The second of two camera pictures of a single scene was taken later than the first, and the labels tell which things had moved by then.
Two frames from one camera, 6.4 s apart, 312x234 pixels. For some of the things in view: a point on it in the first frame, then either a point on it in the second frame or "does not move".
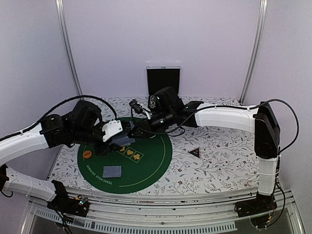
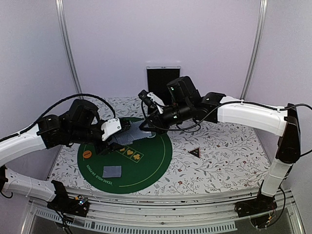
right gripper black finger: (139, 133) -> (153, 125)
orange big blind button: (87, 154) does not move
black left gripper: (106, 149) does not move
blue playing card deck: (123, 141) does not move
